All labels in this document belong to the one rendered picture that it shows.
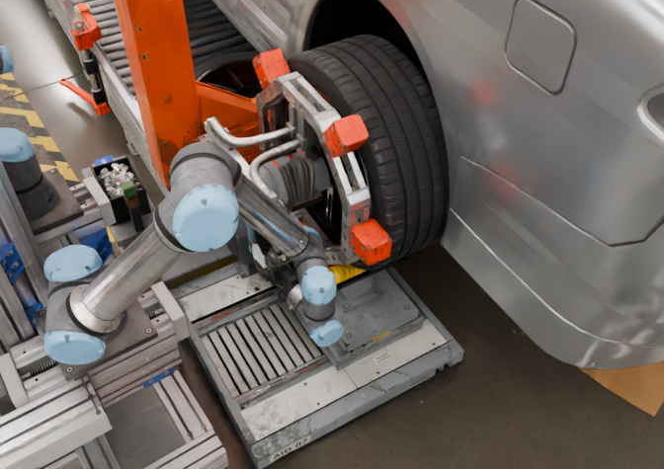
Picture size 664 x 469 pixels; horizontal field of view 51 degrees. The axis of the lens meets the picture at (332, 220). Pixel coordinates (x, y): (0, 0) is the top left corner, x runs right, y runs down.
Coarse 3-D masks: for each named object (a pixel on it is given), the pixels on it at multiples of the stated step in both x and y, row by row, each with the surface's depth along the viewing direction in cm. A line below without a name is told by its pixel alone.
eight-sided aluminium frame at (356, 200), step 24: (264, 96) 199; (288, 96) 183; (312, 96) 179; (264, 120) 208; (312, 120) 174; (264, 144) 214; (336, 168) 172; (360, 192) 174; (360, 216) 181; (336, 264) 197
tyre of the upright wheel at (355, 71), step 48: (336, 48) 186; (384, 48) 184; (336, 96) 177; (384, 96) 175; (432, 96) 178; (384, 144) 171; (432, 144) 176; (384, 192) 173; (432, 192) 180; (336, 240) 214; (432, 240) 198
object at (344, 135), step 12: (336, 120) 165; (348, 120) 165; (360, 120) 166; (324, 132) 171; (336, 132) 164; (348, 132) 165; (360, 132) 166; (336, 144) 167; (348, 144) 164; (360, 144) 169; (336, 156) 170
